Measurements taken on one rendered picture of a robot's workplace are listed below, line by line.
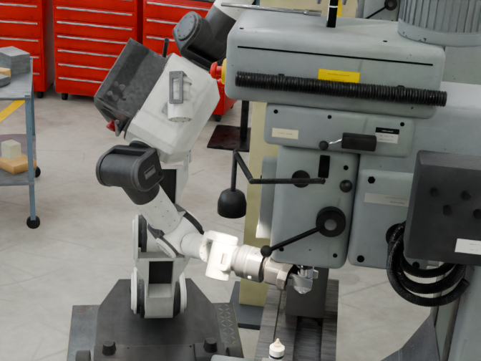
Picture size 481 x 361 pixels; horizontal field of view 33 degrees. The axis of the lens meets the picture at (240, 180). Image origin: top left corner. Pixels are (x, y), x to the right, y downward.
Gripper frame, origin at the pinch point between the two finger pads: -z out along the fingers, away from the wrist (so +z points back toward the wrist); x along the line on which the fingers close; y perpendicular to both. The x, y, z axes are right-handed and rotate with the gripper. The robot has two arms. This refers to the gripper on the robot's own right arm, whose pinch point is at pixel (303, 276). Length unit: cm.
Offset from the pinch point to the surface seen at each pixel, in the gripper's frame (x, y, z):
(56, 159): 281, 127, 263
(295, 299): 28.7, 25.7, 9.1
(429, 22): -3, -71, -21
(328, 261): -8.4, -11.1, -7.7
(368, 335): 166, 124, 5
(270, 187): -4.4, -25.1, 9.8
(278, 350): -1.9, 23.3, 4.2
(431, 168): -30, -49, -30
